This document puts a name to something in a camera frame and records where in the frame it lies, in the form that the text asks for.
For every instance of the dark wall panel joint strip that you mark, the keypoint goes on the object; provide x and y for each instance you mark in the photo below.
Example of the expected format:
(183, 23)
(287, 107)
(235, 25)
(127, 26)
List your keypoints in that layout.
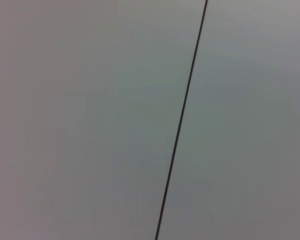
(181, 120)

